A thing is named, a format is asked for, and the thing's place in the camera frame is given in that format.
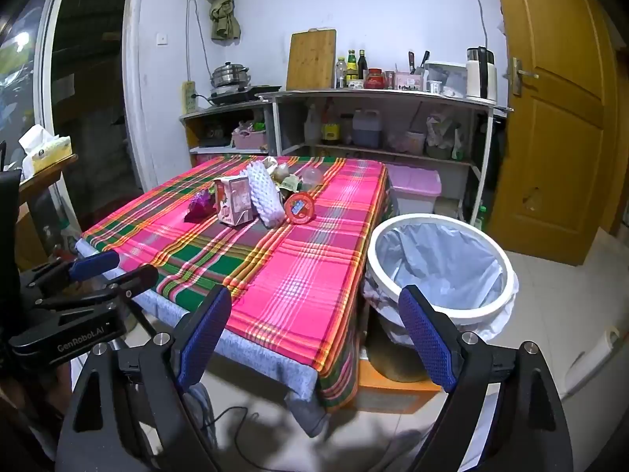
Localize wooden cutting board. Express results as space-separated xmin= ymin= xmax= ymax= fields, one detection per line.
xmin=286 ymin=29 xmax=338 ymax=92

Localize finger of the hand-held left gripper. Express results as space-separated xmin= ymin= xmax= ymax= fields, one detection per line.
xmin=33 ymin=264 xmax=159 ymax=313
xmin=22 ymin=251 xmax=121 ymax=292

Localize pink knife holder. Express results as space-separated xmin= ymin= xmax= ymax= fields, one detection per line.
xmin=393 ymin=71 xmax=425 ymax=92

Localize grey plastic bin liner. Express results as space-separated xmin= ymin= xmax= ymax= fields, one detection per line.
xmin=364 ymin=221 xmax=519 ymax=345

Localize yellow wooden door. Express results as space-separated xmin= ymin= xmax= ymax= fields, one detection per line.
xmin=489 ymin=0 xmax=621 ymax=267

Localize white round trash bin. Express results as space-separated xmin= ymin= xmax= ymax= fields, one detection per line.
xmin=364 ymin=213 xmax=514 ymax=384

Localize pink plastic basket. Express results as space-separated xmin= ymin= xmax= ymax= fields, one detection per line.
xmin=231 ymin=127 xmax=269 ymax=151

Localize white plastic bottle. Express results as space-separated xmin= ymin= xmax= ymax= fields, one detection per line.
xmin=304 ymin=103 xmax=323 ymax=141

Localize pink drink carton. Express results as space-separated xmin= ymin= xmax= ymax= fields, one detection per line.
xmin=213 ymin=176 xmax=254 ymax=227

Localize pink lidded storage box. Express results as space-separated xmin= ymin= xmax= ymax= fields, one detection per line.
xmin=386 ymin=162 xmax=442 ymax=216

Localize oil bottle yellow label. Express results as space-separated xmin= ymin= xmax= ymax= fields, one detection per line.
xmin=321 ymin=108 xmax=341 ymax=146

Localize green hanging cloth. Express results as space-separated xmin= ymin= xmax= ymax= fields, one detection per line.
xmin=201 ymin=0 xmax=243 ymax=43

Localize red round lid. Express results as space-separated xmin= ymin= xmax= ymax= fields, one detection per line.
xmin=284 ymin=192 xmax=316 ymax=225

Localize orange low stool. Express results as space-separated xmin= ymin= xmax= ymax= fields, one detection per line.
xmin=358 ymin=344 xmax=444 ymax=415

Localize small wooden shelf unit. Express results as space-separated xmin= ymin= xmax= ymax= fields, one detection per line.
xmin=179 ymin=100 xmax=274 ymax=168

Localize white foam net sleeve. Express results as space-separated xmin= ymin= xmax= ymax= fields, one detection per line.
xmin=246 ymin=160 xmax=286 ymax=229

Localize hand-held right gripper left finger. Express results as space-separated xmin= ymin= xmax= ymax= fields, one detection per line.
xmin=56 ymin=285 xmax=233 ymax=472

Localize yellow tissue box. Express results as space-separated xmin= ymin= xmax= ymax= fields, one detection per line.
xmin=19 ymin=125 xmax=74 ymax=176

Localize crumpled plastic bags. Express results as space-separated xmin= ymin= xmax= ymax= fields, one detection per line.
xmin=425 ymin=112 xmax=463 ymax=161

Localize wooden side table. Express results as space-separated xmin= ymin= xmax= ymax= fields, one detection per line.
xmin=17 ymin=154 xmax=80 ymax=272

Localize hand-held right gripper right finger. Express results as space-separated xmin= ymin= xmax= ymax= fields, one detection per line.
xmin=398 ymin=284 xmax=573 ymax=472

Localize metal door handle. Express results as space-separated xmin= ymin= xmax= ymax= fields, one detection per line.
xmin=510 ymin=57 xmax=539 ymax=97

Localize purple crumpled wrapper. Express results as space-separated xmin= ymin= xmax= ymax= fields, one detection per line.
xmin=184 ymin=191 xmax=217 ymax=222

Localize clear plastic container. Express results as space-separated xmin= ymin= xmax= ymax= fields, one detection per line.
xmin=423 ymin=61 xmax=468 ymax=98

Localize grey table cover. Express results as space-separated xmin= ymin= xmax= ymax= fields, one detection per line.
xmin=76 ymin=238 xmax=331 ymax=438

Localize grey metal shelf unit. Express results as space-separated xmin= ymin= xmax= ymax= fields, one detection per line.
xmin=257 ymin=88 xmax=513 ymax=228

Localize black induction cooker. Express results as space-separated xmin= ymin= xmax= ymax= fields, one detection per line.
xmin=206 ymin=85 xmax=284 ymax=107

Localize pink green plaid tablecloth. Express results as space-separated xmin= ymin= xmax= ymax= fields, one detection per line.
xmin=81 ymin=155 xmax=394 ymax=411

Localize white electric kettle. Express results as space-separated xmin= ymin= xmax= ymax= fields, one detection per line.
xmin=465 ymin=46 xmax=498 ymax=100

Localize grey plastic jug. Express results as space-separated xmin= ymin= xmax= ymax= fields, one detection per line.
xmin=352 ymin=109 xmax=383 ymax=149

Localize steel cooking pot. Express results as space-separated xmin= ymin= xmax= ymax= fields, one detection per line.
xmin=211 ymin=61 xmax=252 ymax=90

